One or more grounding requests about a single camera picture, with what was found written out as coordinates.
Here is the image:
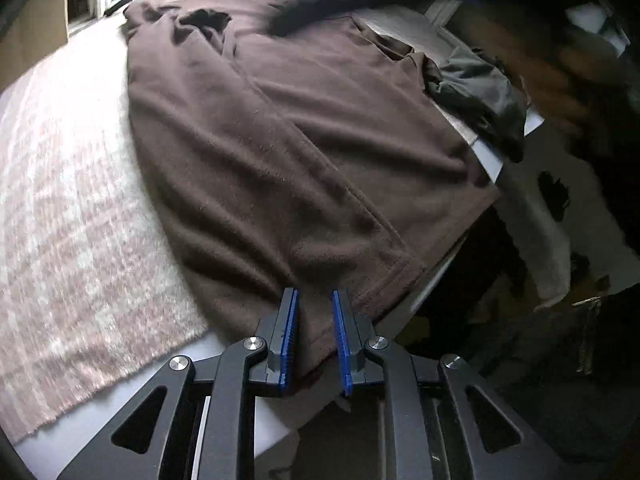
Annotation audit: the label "person's right forearm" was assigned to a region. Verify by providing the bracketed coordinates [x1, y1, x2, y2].
[465, 7, 631, 133]

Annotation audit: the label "person's black zip jacket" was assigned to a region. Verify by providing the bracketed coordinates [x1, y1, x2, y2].
[410, 280, 640, 480]

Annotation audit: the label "plaid blanket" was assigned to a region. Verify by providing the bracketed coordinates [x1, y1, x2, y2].
[0, 0, 483, 445]

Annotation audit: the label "dark daisy print garment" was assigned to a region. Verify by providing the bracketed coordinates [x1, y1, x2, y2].
[424, 46, 530, 163]

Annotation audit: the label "white spotted fleece cloth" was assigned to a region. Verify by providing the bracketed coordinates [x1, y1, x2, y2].
[500, 145, 626, 311]

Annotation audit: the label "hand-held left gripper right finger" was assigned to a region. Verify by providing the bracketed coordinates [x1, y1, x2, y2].
[331, 289, 558, 480]

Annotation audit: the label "brown fleece pants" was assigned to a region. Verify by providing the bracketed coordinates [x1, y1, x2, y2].
[122, 0, 501, 391]

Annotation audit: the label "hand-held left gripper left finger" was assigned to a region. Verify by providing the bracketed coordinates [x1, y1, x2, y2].
[55, 287, 301, 480]

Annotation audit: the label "white paper sheet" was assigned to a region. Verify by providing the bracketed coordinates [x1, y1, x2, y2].
[565, 2, 632, 58]

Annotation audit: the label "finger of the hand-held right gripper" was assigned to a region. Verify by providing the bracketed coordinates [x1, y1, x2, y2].
[267, 0, 366, 38]

